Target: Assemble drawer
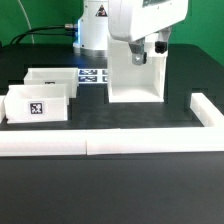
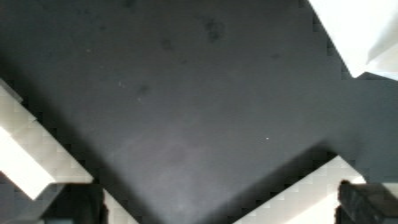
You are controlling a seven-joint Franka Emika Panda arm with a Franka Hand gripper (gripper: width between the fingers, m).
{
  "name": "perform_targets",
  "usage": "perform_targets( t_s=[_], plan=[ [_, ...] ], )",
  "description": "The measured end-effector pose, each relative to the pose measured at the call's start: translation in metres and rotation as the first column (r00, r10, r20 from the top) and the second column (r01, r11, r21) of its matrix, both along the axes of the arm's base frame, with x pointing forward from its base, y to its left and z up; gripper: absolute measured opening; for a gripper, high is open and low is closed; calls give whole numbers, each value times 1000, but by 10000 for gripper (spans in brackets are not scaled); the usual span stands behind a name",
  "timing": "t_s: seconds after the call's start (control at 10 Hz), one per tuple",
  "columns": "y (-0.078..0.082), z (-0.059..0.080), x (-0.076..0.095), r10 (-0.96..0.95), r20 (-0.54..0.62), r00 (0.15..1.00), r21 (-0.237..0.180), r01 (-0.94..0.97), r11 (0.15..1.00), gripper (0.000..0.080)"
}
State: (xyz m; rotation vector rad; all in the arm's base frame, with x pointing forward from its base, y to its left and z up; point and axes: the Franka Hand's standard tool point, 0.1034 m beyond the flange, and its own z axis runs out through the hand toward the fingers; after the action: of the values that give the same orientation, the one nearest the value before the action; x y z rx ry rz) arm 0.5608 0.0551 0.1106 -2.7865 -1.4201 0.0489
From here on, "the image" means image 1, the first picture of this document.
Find white sheet of tags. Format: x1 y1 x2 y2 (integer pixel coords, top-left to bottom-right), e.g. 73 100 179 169
78 69 108 84

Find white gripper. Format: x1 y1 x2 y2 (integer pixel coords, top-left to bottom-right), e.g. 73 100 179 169
108 0 188 66

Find black cables with connectors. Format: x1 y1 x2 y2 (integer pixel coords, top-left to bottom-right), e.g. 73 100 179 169
9 23 80 46

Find white front drawer with tag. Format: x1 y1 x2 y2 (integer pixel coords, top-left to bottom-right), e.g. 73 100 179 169
4 84 69 124

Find white drawer with tag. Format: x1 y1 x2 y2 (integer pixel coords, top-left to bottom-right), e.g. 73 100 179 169
4 84 69 124
24 68 79 98

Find white fence piece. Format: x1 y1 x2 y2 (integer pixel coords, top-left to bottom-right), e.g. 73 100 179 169
0 95 5 123
0 131 87 157
87 127 224 155
190 93 224 128

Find white rear drawer with tag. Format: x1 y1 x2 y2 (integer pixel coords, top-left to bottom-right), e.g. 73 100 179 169
24 68 79 98

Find white drawer cabinet box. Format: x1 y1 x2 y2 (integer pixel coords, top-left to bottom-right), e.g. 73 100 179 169
107 33 168 103

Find white front fence right piece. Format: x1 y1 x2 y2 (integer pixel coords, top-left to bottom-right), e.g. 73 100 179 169
87 127 224 155

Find thin white cable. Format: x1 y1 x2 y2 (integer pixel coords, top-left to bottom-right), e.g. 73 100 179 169
18 0 36 44

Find white front fence left piece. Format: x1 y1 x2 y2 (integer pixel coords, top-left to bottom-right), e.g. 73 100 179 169
0 131 87 157

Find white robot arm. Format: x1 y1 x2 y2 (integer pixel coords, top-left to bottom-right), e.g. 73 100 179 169
73 0 189 65

